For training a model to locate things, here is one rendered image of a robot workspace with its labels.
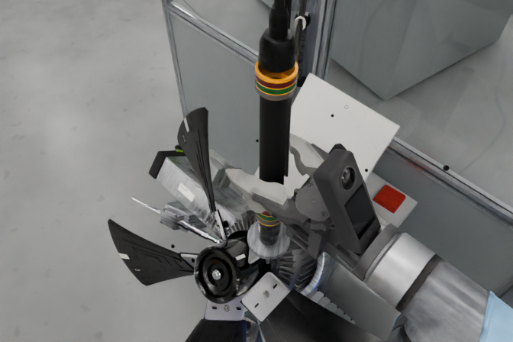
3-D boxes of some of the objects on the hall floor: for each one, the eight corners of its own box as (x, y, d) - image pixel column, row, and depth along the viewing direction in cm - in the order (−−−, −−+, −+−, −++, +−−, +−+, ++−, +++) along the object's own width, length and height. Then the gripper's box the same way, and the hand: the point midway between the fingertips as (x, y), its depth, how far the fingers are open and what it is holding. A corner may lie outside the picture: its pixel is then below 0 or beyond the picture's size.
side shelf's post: (321, 285, 215) (349, 190, 150) (327, 290, 213) (358, 197, 149) (316, 290, 213) (342, 197, 148) (322, 296, 211) (351, 204, 147)
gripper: (336, 317, 50) (213, 208, 60) (404, 234, 57) (285, 148, 66) (347, 288, 44) (208, 171, 53) (424, 198, 51) (288, 108, 60)
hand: (256, 150), depth 57 cm, fingers open, 8 cm apart
